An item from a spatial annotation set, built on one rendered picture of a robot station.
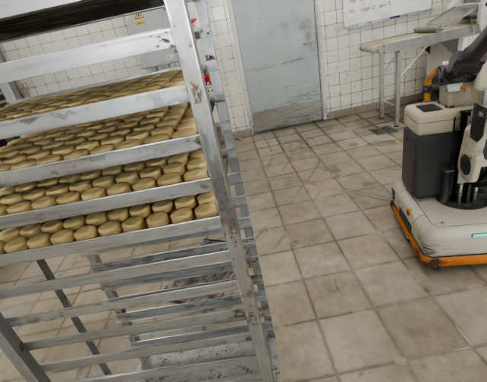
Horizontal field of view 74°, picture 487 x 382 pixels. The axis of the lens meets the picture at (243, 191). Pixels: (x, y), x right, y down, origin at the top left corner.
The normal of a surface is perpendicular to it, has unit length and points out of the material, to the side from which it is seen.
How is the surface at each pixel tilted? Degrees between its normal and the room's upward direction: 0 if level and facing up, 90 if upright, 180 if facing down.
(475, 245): 90
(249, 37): 90
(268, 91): 90
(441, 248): 90
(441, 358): 0
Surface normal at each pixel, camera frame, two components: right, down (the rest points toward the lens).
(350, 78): 0.08, 0.44
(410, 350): -0.18, -0.87
